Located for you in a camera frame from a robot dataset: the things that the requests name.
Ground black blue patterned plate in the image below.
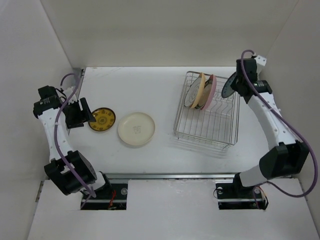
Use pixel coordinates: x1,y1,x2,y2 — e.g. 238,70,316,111
221,72,237,99

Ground yellow patterned brown plate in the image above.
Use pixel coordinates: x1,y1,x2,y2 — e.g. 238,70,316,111
88,107,116,132

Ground metal wire dish rack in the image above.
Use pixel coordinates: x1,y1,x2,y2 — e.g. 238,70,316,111
173,71,240,149

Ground cream bear plate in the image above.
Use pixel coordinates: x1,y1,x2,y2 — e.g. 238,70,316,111
117,112,156,147

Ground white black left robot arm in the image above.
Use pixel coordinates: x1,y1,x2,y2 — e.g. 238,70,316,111
33,85,112,199

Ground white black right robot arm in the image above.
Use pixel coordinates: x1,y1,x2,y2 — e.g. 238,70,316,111
230,57,309,197

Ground pink plate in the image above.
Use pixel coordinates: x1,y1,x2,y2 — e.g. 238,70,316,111
200,74,217,110

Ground beige plate with line pattern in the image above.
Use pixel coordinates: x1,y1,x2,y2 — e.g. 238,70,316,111
184,72,206,109

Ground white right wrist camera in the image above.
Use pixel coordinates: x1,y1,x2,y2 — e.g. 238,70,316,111
254,55,267,69

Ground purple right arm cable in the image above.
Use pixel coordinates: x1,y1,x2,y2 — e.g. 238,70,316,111
240,49,318,209

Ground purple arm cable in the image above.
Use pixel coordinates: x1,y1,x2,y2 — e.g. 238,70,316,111
53,72,97,208
240,49,318,209

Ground aluminium front rail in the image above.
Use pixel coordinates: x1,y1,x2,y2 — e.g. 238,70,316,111
105,173,235,180

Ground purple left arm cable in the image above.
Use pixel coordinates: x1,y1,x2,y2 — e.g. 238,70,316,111
53,72,97,208

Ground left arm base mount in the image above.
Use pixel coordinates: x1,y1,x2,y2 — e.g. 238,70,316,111
80,179,129,211

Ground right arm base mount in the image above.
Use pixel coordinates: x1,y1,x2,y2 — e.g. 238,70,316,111
213,173,269,211

